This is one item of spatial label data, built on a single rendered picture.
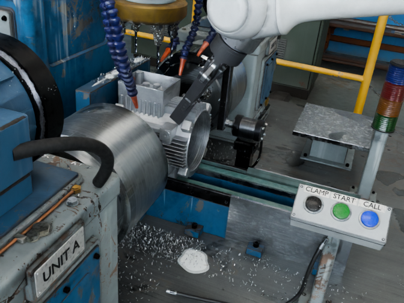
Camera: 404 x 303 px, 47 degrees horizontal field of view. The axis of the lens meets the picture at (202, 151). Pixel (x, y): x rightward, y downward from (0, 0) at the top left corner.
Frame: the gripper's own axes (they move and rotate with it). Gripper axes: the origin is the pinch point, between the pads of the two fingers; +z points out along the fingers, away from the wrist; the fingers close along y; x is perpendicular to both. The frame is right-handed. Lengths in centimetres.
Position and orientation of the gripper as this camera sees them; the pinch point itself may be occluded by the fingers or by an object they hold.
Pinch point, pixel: (183, 109)
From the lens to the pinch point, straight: 106.7
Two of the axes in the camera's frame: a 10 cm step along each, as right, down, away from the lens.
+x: 7.6, 6.4, 0.0
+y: -3.5, 4.2, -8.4
